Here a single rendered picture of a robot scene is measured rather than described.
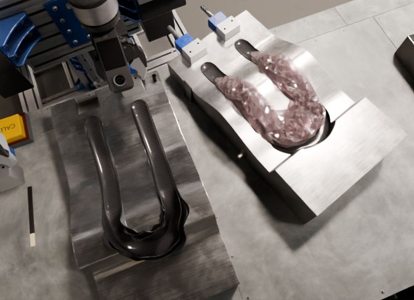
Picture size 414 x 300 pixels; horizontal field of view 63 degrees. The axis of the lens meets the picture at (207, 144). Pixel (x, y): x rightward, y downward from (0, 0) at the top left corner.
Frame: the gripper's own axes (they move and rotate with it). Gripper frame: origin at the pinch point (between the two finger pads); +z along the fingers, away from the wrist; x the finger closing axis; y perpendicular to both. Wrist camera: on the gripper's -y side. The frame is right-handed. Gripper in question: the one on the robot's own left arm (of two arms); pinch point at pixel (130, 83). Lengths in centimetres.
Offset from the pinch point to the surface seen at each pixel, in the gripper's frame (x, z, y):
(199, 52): -17.9, 2.5, 3.6
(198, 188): -5.7, -2.8, -29.5
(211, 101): -15.7, 2.1, -10.4
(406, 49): -67, 6, -13
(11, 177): 26.8, -4.6, -14.5
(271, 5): -87, 90, 83
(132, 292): 13.0, 4.5, -41.8
